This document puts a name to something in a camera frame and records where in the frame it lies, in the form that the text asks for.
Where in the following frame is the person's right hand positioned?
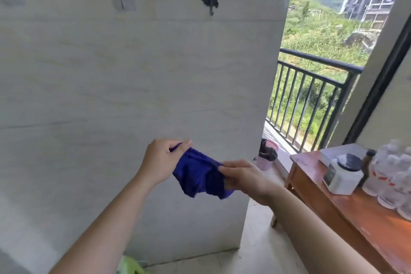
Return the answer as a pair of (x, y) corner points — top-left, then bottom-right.
(218, 159), (279, 206)

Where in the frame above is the person's left hand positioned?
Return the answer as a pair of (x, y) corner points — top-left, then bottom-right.
(137, 138), (193, 185)

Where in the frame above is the blue cloth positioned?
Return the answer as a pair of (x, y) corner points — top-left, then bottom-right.
(169, 143), (235, 200)

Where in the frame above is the person's right forearm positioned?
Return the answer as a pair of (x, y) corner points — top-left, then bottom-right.
(265, 185), (383, 274)

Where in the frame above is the person's left forearm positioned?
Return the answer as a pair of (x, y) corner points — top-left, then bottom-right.
(48, 173), (155, 274)

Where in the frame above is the pink plastic basket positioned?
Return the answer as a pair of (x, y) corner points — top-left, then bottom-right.
(255, 140), (279, 171)

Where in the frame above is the black item in basket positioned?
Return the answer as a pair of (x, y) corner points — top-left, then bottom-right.
(258, 138), (278, 163)

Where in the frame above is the black metal balcony railing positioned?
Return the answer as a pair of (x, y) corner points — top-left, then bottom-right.
(265, 48), (364, 153)

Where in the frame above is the white flat box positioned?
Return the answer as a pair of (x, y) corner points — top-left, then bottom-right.
(319, 143), (377, 167)

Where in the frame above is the white jar with black lid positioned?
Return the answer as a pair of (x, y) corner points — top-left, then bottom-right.
(322, 153), (364, 195)

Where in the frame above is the brown wooden table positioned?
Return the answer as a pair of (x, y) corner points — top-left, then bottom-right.
(271, 150), (411, 274)

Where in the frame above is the brown glass bottle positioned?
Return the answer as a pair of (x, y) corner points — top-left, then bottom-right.
(358, 149), (377, 188)

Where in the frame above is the green plastic bag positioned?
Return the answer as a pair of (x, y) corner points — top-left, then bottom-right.
(116, 255), (149, 274)

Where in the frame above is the cluster of clear water bottles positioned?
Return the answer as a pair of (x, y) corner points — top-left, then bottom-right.
(362, 138), (411, 222)

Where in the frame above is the grey boulder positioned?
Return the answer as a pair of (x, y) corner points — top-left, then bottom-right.
(343, 29), (382, 55)

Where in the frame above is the black window frame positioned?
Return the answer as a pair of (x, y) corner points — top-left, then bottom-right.
(343, 22), (411, 145)

